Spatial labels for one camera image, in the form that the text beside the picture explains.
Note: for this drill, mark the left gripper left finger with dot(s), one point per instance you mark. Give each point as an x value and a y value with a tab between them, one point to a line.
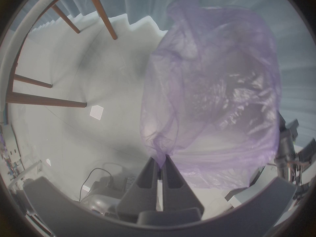
143	196

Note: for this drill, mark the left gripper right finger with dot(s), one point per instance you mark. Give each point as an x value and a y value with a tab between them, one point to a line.
175	194

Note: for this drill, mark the white chair with wooden legs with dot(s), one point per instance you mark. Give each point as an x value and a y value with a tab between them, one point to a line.
103	13

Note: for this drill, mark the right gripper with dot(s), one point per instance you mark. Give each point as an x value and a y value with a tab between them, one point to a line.
286	144

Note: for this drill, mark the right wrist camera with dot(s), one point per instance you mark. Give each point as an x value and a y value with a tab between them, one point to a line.
293	128

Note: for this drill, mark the white trash bin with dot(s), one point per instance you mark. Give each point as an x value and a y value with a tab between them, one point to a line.
222	152

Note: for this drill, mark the purple plastic bag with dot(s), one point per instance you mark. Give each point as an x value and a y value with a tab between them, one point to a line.
209	83

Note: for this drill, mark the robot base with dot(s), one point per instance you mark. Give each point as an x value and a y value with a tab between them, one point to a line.
101	202

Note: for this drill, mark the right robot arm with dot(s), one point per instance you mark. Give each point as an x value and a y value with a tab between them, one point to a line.
286	167

